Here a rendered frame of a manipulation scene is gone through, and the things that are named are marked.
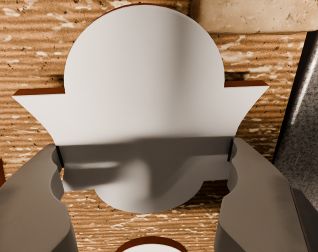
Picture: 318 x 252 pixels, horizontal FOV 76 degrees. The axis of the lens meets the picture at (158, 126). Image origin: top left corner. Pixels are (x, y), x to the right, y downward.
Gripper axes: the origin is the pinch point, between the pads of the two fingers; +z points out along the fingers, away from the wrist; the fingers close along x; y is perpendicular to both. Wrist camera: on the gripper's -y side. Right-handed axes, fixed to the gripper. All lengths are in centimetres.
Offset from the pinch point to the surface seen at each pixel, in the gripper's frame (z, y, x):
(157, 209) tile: 0.1, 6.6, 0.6
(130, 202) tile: -0.2, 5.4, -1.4
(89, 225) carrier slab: 0.9, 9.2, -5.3
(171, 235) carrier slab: 0.7, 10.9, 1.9
